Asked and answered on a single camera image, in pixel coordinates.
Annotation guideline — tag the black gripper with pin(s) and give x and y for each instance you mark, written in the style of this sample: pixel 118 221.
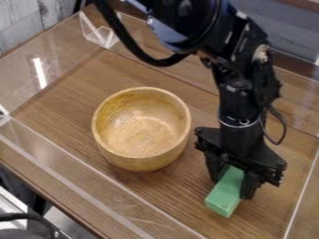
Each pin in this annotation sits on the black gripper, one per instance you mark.
pixel 238 145

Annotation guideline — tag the green rectangular block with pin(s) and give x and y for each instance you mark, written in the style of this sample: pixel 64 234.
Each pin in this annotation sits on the green rectangular block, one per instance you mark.
pixel 223 198

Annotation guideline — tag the brown wooden bowl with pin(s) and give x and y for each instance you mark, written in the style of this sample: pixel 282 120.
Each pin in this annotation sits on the brown wooden bowl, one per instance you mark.
pixel 140 127

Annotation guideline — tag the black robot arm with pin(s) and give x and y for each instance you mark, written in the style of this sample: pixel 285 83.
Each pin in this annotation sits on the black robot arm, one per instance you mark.
pixel 209 28

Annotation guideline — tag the black metal table frame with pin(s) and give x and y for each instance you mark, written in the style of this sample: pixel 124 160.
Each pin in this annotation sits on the black metal table frame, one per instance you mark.
pixel 23 209

